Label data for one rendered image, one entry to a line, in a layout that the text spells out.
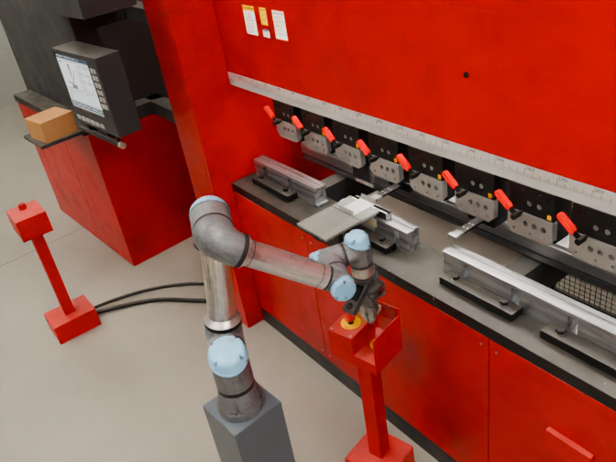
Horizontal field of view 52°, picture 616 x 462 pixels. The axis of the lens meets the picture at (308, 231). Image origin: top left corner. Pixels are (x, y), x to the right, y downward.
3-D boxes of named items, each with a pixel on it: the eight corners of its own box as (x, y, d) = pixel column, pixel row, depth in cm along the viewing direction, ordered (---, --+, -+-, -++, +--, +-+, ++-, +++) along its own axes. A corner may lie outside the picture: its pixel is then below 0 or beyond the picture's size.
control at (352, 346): (331, 354, 227) (324, 315, 218) (357, 328, 237) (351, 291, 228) (377, 375, 215) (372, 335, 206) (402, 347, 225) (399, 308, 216)
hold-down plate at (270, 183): (252, 183, 305) (251, 178, 304) (261, 179, 308) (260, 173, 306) (288, 203, 284) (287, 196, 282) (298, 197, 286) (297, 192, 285)
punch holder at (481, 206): (455, 208, 201) (454, 161, 193) (473, 198, 205) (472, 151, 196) (493, 224, 190) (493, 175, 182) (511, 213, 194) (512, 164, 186)
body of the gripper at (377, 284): (387, 294, 209) (382, 267, 202) (372, 311, 204) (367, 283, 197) (368, 288, 214) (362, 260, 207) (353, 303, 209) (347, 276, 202)
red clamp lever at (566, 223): (557, 214, 164) (581, 244, 162) (566, 207, 166) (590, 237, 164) (553, 216, 165) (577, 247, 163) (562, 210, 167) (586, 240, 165)
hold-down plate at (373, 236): (335, 228, 259) (335, 222, 257) (346, 223, 262) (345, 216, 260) (386, 255, 237) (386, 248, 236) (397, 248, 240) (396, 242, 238)
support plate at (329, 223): (296, 225, 243) (296, 223, 242) (348, 198, 255) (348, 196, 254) (325, 242, 230) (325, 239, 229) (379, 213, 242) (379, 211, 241)
